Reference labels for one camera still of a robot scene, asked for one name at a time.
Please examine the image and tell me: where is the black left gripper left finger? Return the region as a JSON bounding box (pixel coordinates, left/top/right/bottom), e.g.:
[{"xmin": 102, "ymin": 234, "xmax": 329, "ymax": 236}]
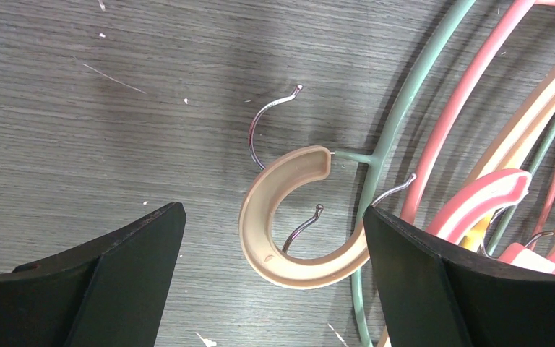
[{"xmin": 0, "ymin": 202, "xmax": 186, "ymax": 346}]

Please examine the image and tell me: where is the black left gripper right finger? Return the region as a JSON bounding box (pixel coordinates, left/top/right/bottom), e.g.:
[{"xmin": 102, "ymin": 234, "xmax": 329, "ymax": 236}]
[{"xmin": 363, "ymin": 207, "xmax": 555, "ymax": 346}]

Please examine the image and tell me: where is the beige plastic hanger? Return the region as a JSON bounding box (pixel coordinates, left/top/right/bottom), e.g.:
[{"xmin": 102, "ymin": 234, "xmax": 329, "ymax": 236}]
[{"xmin": 238, "ymin": 35, "xmax": 555, "ymax": 347}]

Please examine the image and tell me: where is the thick pink plastic hanger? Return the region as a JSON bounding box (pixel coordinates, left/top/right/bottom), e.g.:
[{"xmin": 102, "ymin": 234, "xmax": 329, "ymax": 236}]
[{"xmin": 426, "ymin": 168, "xmax": 532, "ymax": 244}]

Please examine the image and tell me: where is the yellow wire hanger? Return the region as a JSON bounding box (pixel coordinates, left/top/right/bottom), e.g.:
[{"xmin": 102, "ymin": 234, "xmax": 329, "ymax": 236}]
[{"xmin": 459, "ymin": 134, "xmax": 555, "ymax": 276}]

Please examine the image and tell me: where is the thin pink wire hanger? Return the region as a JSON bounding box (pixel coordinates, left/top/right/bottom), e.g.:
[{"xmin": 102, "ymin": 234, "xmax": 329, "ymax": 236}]
[{"xmin": 281, "ymin": 0, "xmax": 555, "ymax": 254}]

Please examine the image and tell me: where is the green wire hanger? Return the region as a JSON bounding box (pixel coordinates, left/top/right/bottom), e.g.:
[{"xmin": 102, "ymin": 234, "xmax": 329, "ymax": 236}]
[{"xmin": 238, "ymin": 1, "xmax": 555, "ymax": 346}]

